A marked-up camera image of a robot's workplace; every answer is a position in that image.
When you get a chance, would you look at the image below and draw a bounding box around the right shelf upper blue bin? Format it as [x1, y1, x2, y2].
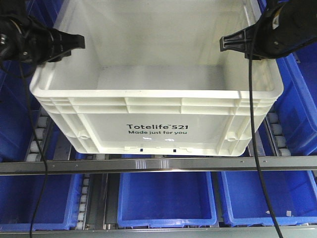
[274, 42, 317, 155]

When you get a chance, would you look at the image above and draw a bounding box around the right shelf left roller track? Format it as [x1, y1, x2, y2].
[25, 109, 51, 162]

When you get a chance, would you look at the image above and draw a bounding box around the shelf blue bin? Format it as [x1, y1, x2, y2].
[0, 174, 84, 231]
[117, 172, 217, 228]
[274, 42, 317, 155]
[217, 171, 317, 227]

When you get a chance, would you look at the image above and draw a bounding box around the right shelf blue bin middle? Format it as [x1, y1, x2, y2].
[117, 172, 217, 228]

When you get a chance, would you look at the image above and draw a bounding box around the black cable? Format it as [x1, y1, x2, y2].
[248, 4, 284, 238]
[0, 57, 49, 238]

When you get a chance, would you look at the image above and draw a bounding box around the shelf roller track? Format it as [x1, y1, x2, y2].
[25, 109, 51, 162]
[264, 112, 291, 157]
[75, 174, 90, 230]

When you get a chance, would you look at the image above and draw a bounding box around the white Totelife plastic tote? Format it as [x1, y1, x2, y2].
[30, 0, 283, 156]

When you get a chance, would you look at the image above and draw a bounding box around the right shelf lower roller track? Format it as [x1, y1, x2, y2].
[75, 174, 90, 230]

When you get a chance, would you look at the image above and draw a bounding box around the right shelf blue bin left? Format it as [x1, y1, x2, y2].
[0, 174, 84, 231]

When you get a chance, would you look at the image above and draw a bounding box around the right shelf upper left bin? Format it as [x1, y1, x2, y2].
[0, 0, 63, 162]

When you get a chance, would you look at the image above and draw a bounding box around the black right cable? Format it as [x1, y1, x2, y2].
[248, 4, 284, 238]

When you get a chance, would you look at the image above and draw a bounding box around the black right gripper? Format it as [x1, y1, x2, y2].
[219, 0, 317, 60]

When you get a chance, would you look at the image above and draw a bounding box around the black left cable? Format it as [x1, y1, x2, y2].
[0, 57, 49, 238]

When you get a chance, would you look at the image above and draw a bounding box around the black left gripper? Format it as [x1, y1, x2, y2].
[0, 14, 85, 65]

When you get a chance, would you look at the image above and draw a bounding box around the right shelf front rail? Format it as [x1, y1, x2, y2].
[0, 155, 317, 176]

